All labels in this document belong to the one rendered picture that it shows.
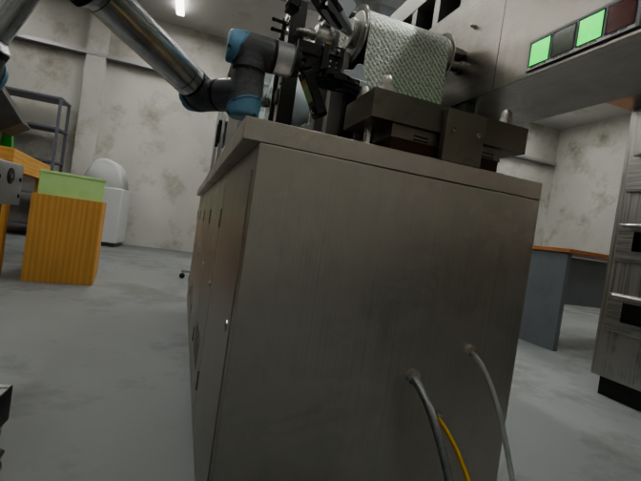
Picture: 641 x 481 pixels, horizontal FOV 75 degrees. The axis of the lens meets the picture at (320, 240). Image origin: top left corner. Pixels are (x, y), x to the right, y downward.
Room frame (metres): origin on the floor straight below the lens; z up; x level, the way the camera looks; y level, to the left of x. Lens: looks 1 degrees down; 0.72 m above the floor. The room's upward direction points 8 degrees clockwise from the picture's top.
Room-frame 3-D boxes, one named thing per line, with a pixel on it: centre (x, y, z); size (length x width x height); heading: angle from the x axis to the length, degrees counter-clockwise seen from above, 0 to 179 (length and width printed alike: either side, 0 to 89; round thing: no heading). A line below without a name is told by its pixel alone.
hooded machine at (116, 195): (6.92, 3.71, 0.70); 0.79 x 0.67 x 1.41; 107
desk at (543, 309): (4.13, -2.75, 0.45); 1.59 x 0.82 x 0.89; 106
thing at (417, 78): (1.09, -0.16, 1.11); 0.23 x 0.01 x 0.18; 109
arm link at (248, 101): (0.97, 0.23, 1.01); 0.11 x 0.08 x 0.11; 62
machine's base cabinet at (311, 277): (2.01, 0.23, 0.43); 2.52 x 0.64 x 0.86; 19
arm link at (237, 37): (0.96, 0.22, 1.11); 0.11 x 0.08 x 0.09; 109
